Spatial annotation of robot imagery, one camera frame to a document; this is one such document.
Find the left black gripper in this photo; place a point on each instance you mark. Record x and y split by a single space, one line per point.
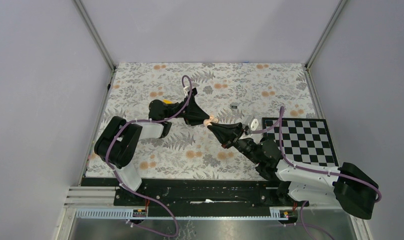
193 114

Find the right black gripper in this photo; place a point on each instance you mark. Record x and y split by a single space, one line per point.
227 134

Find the pink round small object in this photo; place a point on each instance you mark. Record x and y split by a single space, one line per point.
212 119

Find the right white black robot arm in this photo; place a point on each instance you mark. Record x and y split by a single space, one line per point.
347 185

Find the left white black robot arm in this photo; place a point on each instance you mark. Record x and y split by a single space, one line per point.
118 142

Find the small grey metal block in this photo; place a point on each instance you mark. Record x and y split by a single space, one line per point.
234 106

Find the floral patterned table mat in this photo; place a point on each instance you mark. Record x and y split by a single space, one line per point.
193 152

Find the black white checkerboard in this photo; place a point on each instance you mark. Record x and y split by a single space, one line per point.
308 140

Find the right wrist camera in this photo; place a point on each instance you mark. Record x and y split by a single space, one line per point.
250 124

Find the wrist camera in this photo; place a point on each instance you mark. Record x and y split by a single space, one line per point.
187 90
250 124

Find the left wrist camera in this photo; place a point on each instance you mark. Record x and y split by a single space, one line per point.
187 90

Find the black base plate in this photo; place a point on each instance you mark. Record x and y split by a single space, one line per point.
199 197

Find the left aluminium frame post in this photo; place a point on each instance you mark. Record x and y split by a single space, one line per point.
82 11

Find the aluminium frame post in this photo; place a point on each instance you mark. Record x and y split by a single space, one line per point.
329 27
82 11

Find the right aluminium frame post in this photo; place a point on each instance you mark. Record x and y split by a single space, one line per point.
329 27

